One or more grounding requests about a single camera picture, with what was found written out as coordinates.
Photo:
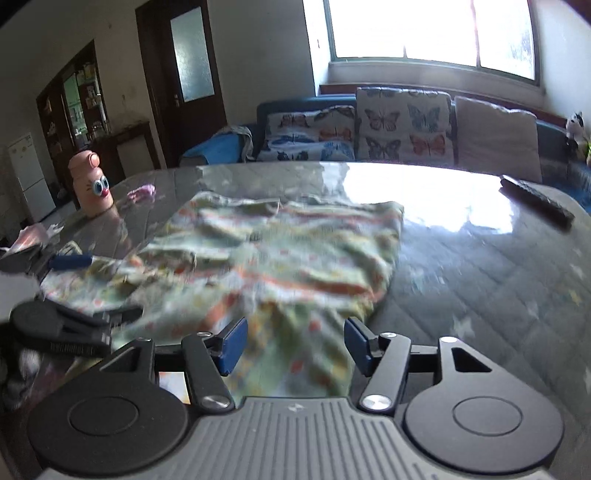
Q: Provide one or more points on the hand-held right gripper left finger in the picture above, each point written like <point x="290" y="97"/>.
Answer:
<point x="233" y="344"/>

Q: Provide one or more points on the large window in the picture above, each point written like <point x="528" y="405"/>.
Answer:
<point x="415" y="27"/>

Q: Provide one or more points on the pink cartoon face bottle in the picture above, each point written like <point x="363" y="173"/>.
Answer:
<point x="92" y="189"/>

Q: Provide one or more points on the flat butterfly print cushion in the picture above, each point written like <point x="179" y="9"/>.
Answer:
<point x="304" y="134"/>

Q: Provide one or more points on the plain white cushion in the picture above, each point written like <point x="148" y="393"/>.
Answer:
<point x="496" y="138"/>

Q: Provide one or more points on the square butterfly print cushion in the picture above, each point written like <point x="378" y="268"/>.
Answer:
<point x="401" y="124"/>

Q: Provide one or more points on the green patterned child's shirt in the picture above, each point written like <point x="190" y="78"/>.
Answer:
<point x="277" y="267"/>

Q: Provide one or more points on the crumpled plastic bag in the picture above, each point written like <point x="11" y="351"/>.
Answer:
<point x="34" y="237"/>

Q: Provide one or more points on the dark wooden glass-pane door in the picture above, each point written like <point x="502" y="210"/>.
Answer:
<point x="157" y="92"/>

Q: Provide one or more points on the grey crumpled cloth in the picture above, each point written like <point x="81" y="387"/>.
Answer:
<point x="238" y="138"/>

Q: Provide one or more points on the dark wooden display cabinet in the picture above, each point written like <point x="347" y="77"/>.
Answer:
<point x="78" y="106"/>

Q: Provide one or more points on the black remote control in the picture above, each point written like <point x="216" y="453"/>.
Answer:
<point x="535" y="201"/>

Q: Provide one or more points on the white refrigerator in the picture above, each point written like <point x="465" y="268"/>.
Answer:
<point x="30" y="180"/>

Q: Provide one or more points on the dark wooden sideboard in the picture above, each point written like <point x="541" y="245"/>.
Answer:
<point x="131" y="152"/>

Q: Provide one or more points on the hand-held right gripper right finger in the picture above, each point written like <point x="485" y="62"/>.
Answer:
<point x="358" y="346"/>

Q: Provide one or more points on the black and white plush dog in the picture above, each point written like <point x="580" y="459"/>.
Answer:
<point x="576" y="129"/>

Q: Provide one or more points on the blue sofa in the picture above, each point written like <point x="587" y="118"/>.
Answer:
<point x="281" y="105"/>

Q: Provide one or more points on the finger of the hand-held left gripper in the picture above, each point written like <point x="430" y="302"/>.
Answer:
<point x="69" y="261"/>
<point x="106" y="316"/>

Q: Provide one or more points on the blue cloth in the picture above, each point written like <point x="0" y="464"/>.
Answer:
<point x="207" y="152"/>

